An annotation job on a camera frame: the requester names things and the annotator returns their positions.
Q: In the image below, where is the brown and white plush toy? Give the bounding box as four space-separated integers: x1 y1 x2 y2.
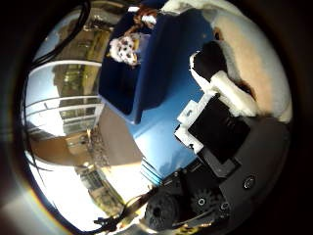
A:
131 4 159 33

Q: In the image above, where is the black cable loop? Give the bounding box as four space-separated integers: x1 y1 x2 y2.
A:
28 0 92 71

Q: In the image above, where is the blue plastic container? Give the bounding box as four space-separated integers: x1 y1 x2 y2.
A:
97 8 209 125

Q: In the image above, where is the red and black cable bundle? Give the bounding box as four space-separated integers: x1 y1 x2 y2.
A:
93 189 157 233

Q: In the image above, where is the white brown-spotted plush toy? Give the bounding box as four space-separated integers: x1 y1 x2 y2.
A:
107 33 144 69

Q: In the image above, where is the blue striped table frame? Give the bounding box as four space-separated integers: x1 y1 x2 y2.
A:
139 160 164 188

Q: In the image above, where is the white fluffy plush toy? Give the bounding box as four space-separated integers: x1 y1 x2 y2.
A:
161 0 293 123

